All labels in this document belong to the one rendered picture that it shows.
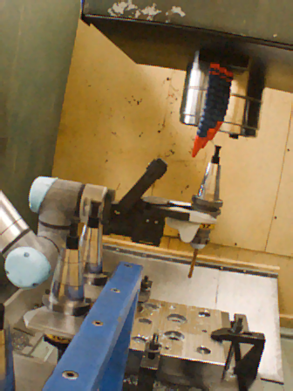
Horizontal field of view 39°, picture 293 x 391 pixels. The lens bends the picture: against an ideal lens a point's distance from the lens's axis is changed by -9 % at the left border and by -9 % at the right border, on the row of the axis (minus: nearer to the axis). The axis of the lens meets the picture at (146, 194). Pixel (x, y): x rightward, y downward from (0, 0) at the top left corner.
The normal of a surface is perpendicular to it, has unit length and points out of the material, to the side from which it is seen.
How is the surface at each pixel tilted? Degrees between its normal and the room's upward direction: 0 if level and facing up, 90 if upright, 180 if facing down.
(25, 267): 90
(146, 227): 90
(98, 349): 0
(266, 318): 24
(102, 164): 90
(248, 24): 90
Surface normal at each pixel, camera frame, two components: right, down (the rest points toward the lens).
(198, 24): -0.18, 0.52
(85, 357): 0.16, -0.97
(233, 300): 0.10, -0.82
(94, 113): -0.12, 0.15
